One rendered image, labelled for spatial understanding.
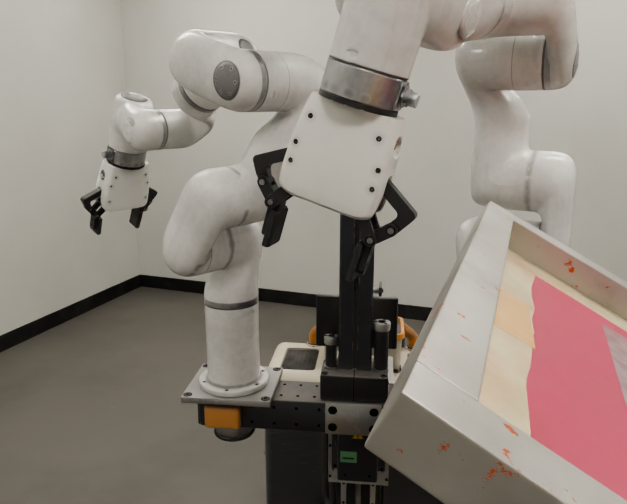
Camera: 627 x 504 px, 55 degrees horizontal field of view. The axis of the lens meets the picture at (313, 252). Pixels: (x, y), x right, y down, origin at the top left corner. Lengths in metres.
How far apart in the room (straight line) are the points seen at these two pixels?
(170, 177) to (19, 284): 1.51
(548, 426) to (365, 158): 0.26
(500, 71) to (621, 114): 3.47
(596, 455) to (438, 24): 0.37
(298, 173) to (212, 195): 0.33
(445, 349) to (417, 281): 4.25
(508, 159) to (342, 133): 0.47
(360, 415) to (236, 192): 0.45
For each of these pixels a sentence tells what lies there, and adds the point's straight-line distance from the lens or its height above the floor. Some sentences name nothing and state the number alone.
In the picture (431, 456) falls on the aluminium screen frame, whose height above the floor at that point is 1.47.
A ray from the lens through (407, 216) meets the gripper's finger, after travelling 0.56.
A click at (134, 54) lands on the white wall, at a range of 5.37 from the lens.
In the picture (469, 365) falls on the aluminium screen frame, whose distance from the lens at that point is 0.35.
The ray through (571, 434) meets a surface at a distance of 0.46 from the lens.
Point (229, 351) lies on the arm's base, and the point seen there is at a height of 1.22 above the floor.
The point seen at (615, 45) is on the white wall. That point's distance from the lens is 4.38.
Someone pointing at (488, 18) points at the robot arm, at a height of 1.73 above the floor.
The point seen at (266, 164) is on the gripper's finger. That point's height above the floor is 1.57.
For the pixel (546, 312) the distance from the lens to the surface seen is 0.67.
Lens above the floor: 1.64
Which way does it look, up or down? 14 degrees down
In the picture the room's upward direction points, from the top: straight up
